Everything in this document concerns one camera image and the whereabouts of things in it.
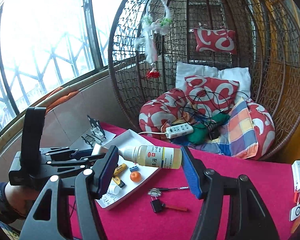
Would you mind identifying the white pill bottle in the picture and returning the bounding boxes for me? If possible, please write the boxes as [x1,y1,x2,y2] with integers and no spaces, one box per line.
[107,183,121,196]

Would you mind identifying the dark red bar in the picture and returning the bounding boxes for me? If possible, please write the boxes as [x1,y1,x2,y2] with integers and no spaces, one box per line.
[163,204,188,212]

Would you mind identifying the black gel pen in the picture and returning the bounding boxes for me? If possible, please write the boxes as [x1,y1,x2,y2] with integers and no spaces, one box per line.
[156,186,189,192]

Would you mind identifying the orange tangerine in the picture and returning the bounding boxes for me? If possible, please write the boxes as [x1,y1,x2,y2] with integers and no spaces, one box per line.
[130,171,142,183]

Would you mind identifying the cartoon sticker badge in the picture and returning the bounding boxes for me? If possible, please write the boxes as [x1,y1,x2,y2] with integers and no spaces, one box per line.
[148,188,161,197]

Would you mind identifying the black power adapter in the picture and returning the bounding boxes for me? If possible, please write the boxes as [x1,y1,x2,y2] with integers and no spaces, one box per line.
[150,198,164,213]

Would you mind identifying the clear liquid medicine bottle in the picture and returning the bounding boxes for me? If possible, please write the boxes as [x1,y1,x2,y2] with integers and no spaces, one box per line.
[119,145,182,169]

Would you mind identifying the person left forearm sleeve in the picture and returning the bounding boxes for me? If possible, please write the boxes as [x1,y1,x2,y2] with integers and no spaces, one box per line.
[0,182,25,239]

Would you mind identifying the person left hand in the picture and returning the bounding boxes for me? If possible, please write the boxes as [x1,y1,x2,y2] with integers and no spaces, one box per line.
[5,182,40,216]

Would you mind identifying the white paper sheet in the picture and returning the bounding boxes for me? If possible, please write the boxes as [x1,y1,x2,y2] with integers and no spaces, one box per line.
[69,129,116,150]

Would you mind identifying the white cardboard tray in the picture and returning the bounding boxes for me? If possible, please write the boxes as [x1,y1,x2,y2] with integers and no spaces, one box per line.
[96,129,158,210]

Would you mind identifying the white device box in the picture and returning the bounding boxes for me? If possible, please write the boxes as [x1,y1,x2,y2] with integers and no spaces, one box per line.
[292,160,300,192]

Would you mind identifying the black cat phone stand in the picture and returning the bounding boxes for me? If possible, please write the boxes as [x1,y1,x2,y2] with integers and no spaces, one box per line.
[87,115,106,141]

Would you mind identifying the plaid checkered cushion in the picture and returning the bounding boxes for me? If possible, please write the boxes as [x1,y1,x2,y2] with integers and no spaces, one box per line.
[172,97,276,160]

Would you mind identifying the orange cloth on sill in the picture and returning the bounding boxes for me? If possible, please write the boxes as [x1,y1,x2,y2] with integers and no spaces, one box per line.
[45,87,79,114]

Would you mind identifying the pink tablecloth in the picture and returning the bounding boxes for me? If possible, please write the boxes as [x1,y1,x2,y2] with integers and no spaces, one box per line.
[92,147,300,239]

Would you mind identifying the green cloth bag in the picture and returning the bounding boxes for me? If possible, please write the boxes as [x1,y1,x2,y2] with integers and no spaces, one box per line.
[187,112,230,145]

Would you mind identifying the white power strip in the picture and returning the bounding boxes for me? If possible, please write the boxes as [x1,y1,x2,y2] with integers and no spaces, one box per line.
[139,123,194,139]

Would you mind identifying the red white square pillow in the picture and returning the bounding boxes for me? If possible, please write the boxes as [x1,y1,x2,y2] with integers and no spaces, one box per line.
[185,75,239,116]

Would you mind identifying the red white round cushion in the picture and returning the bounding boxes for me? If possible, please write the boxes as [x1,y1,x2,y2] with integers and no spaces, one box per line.
[139,88,194,140]

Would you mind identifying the window with lattice grille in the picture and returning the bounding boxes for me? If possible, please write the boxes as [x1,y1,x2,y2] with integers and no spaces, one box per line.
[0,0,122,135]

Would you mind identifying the small red hanging pillow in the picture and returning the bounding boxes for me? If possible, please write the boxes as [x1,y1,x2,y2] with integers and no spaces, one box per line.
[193,27,237,55]

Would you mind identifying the white feather dreamcatcher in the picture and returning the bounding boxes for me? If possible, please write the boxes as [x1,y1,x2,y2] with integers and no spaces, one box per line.
[133,0,173,79]

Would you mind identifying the wicker egg chair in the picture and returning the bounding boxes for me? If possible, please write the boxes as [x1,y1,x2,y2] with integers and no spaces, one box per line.
[108,0,300,159]

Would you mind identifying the white square wireless pad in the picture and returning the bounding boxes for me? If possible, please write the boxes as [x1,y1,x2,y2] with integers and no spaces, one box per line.
[289,203,300,221]

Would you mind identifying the black frame eyeglasses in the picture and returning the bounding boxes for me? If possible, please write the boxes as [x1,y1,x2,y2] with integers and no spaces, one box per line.
[81,134,101,148]

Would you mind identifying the black cable tangle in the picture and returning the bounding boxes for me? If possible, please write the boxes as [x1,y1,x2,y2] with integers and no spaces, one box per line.
[173,88,251,140]

